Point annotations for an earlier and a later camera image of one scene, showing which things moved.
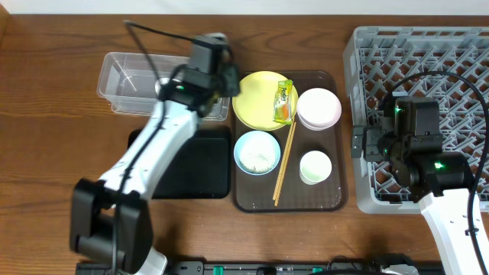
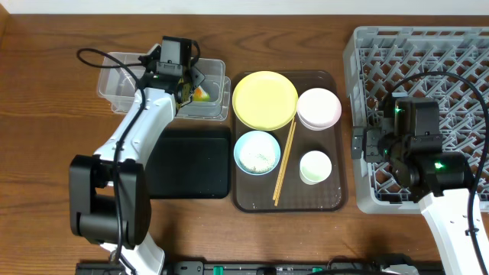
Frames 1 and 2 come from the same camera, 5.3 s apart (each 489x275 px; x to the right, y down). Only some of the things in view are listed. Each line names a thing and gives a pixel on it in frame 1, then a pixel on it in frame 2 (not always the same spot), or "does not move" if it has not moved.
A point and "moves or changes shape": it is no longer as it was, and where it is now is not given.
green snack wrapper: (283, 105) moves or changes shape
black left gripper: (231, 79) -> (187, 88)
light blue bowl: (257, 153) does not move
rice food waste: (257, 153) does not move
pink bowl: (318, 108) does not move
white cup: (315, 166) does not move
